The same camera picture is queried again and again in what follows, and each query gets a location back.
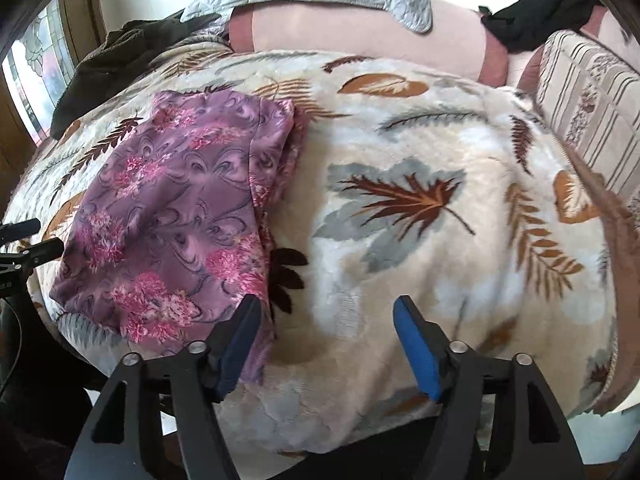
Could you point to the wooden window frame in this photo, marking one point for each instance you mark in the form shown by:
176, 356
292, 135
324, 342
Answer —
82, 15

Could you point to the striped beige cushion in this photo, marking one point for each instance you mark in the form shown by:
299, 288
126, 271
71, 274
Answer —
590, 105

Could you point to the dark brown cloth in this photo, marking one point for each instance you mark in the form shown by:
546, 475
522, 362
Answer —
110, 60

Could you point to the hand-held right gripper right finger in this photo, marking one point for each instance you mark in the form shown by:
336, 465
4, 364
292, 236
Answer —
417, 350

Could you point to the stained glass window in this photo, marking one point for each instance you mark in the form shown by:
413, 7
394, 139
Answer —
45, 70

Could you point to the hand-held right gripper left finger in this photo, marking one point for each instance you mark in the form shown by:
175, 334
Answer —
235, 350

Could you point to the black cloth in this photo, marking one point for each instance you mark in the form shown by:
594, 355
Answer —
540, 15

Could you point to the pink purple floral garment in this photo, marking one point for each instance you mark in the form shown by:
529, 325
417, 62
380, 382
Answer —
165, 210

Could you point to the leaf print fleece blanket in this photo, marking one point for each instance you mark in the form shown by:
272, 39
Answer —
400, 285

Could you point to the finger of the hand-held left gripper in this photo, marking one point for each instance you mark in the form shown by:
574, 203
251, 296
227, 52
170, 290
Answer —
22, 230
42, 252

